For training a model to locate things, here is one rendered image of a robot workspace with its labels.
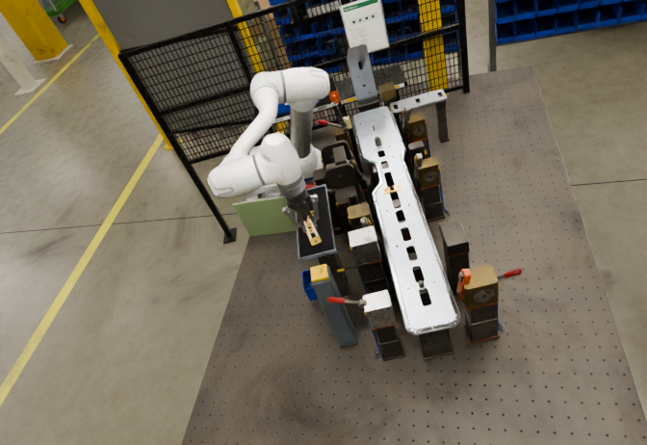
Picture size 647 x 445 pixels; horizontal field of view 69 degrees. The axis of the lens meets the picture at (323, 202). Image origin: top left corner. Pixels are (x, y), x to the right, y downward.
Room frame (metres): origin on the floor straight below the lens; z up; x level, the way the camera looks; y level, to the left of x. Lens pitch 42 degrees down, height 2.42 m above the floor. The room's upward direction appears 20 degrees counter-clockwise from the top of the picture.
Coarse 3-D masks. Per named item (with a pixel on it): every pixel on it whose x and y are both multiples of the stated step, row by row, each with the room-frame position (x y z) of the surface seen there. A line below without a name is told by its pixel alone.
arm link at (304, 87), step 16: (288, 80) 1.72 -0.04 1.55; (304, 80) 1.71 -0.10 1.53; (320, 80) 1.71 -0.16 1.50; (288, 96) 1.70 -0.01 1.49; (304, 96) 1.69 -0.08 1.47; (320, 96) 1.70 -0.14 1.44; (304, 112) 1.76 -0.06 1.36; (304, 128) 1.81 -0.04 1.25; (304, 144) 1.86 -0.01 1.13; (304, 160) 1.90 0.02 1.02; (320, 160) 1.94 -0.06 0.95; (304, 176) 1.93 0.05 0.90
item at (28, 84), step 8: (0, 40) 7.47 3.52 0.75; (0, 48) 7.40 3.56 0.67; (8, 48) 7.50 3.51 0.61; (0, 56) 7.42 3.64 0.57; (8, 56) 7.42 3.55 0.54; (8, 64) 7.41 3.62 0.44; (16, 64) 7.45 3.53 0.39; (16, 72) 7.40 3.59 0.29; (24, 72) 7.47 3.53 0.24; (16, 80) 7.44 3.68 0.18; (24, 80) 7.39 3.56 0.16; (32, 80) 7.49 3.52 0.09; (40, 80) 7.57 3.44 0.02; (24, 88) 7.43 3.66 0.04; (32, 88) 7.38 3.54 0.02
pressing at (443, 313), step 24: (360, 120) 2.09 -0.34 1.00; (384, 120) 2.01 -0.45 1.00; (360, 144) 1.89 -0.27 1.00; (384, 144) 1.82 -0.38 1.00; (408, 192) 1.45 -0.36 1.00; (384, 216) 1.36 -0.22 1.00; (408, 216) 1.32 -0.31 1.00; (384, 240) 1.24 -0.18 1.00; (432, 240) 1.16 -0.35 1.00; (408, 264) 1.09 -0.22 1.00; (432, 264) 1.05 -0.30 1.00; (432, 288) 0.95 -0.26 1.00; (408, 312) 0.89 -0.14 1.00; (432, 312) 0.86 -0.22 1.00; (456, 312) 0.83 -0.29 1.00
